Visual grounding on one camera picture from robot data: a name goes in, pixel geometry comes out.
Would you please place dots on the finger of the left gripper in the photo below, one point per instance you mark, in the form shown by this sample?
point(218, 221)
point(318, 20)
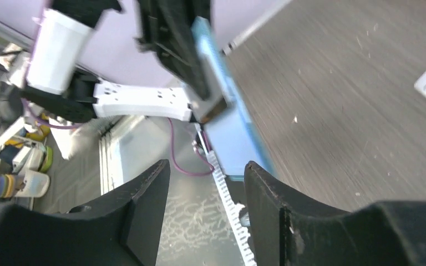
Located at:
point(166, 31)

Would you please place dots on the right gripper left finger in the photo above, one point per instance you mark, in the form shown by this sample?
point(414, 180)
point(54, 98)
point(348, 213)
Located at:
point(121, 227)

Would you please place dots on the blue leather card holder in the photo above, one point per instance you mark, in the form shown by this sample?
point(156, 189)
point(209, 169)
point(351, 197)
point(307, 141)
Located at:
point(232, 134)

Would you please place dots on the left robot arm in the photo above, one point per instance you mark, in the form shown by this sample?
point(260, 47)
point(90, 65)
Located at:
point(54, 82)

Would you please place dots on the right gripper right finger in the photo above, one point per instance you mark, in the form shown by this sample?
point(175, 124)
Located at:
point(291, 228)

